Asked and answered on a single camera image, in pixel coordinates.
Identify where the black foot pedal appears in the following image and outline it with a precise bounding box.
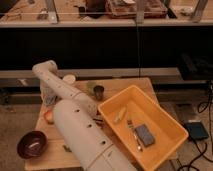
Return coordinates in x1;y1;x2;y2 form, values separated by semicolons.
184;122;209;140

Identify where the dark maroon bowl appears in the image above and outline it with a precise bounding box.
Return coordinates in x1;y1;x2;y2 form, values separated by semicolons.
17;131;47;159

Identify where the peach toy fruit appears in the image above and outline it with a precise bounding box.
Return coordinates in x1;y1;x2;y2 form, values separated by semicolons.
43;110;54;124

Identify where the green plastic cup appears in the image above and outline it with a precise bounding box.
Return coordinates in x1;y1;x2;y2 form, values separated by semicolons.
86;81;96;95

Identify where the green toy pepper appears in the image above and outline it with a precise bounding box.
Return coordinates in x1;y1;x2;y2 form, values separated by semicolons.
63;145;72;152

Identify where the light blue towel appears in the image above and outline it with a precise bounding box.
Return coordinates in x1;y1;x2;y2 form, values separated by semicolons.
40;86;57;106

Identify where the white paper cup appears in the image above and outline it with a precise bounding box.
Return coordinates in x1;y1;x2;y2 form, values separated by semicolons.
63;74;76;84

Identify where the yellow toy banana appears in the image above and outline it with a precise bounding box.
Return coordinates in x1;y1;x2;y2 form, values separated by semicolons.
114;107;127;124

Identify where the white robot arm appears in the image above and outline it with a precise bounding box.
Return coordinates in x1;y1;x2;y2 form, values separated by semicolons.
32;60;137;171

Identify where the yellow plastic tray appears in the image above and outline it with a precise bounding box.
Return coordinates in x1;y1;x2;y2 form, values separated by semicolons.
98;85;188;171

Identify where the metal fork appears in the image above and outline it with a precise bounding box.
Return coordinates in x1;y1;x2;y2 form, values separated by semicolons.
127;119;143;152

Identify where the blue sponge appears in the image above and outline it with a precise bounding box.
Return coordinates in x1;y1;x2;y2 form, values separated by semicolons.
135;124;155;147

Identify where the wooden table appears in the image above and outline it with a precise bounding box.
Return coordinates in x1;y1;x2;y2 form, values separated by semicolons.
25;78;158;171

